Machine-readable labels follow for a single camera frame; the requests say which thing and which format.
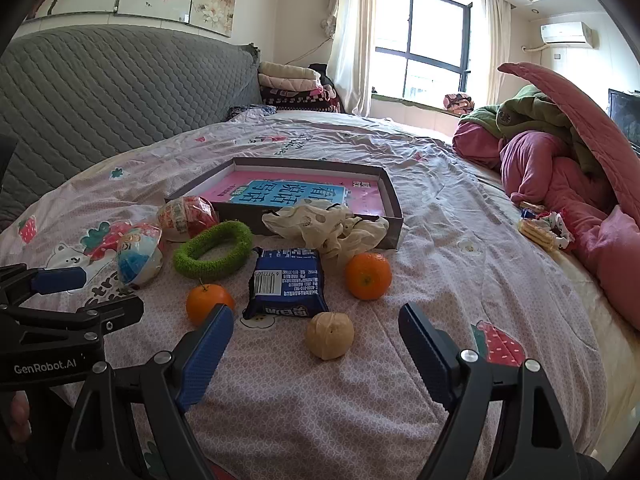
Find blue and white toy egg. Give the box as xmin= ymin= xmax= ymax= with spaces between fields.
xmin=116 ymin=223 xmax=164 ymax=289

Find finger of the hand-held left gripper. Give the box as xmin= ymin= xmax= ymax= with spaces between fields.
xmin=0 ymin=295 xmax=145 ymax=342
xmin=0 ymin=264 xmax=89 ymax=307

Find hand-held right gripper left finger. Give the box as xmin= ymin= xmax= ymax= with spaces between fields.
xmin=57 ymin=302 xmax=236 ymax=480

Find cream under sheet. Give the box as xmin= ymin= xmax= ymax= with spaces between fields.
xmin=470 ymin=160 xmax=640 ymax=466

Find cream cloth drawstring bag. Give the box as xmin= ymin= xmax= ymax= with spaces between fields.
xmin=261 ymin=199 xmax=389 ymax=271

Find large yellow biscuit packet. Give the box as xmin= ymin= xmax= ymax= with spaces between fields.
xmin=517 ymin=217 xmax=558 ymax=251

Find blue snack packet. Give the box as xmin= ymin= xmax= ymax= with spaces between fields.
xmin=242 ymin=247 xmax=330 ymax=321

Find folded patterned blanket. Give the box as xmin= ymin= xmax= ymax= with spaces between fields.
xmin=442 ymin=92 xmax=476 ymax=116

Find red toy egg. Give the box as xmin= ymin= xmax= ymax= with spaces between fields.
xmin=157 ymin=196 xmax=220 ymax=242

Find small orange tangerine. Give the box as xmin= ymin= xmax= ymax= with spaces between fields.
xmin=186 ymin=283 xmax=236 ymax=327

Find stack of folded blankets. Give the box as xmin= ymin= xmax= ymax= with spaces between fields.
xmin=257 ymin=61 xmax=341 ymax=113

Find dark patterned cloth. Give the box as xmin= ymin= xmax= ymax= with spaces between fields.
xmin=227 ymin=104 xmax=278 ymax=122

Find pink and green quilts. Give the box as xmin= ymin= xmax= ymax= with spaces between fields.
xmin=452 ymin=62 xmax=640 ymax=331

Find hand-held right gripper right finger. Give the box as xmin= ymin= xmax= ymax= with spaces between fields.
xmin=397 ymin=302 xmax=583 ymax=480

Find black framed window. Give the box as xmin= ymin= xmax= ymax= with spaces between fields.
xmin=372 ymin=0 xmax=488 ymax=106

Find pink strawberry print bedsheet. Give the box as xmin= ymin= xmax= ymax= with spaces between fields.
xmin=0 ymin=110 xmax=608 ymax=480

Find grey quilted headboard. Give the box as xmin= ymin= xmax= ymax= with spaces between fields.
xmin=0 ymin=25 xmax=263 ymax=233

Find grey cardboard box tray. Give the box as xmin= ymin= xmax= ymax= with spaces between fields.
xmin=164 ymin=156 xmax=404 ymax=251

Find person's left hand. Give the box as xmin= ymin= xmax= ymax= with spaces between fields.
xmin=0 ymin=391 xmax=32 ymax=444

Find green fuzzy ring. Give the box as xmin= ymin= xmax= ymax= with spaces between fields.
xmin=173 ymin=220 xmax=253 ymax=281

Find white air conditioner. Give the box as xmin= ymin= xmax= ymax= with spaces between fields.
xmin=540 ymin=21 xmax=593 ymax=51

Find green blanket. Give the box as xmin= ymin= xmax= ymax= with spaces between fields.
xmin=459 ymin=84 xmax=618 ymax=176

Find pink and blue book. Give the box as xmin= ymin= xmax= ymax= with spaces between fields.
xmin=209 ymin=169 xmax=386 ymax=218

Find narrow cream curtain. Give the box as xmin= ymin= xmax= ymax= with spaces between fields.
xmin=482 ymin=0 xmax=512 ymax=111

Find dark clothing pile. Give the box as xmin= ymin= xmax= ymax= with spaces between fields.
xmin=307 ymin=62 xmax=343 ymax=113

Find beige walnut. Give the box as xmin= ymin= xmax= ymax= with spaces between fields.
xmin=306 ymin=311 xmax=355 ymax=361

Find wide cream curtain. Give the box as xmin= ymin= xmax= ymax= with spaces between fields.
xmin=326 ymin=0 xmax=380 ymax=117

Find black television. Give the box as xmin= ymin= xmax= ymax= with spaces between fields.
xmin=607 ymin=88 xmax=640 ymax=153

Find large orange tangerine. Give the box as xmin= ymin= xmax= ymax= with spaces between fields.
xmin=344 ymin=252 xmax=393 ymax=302

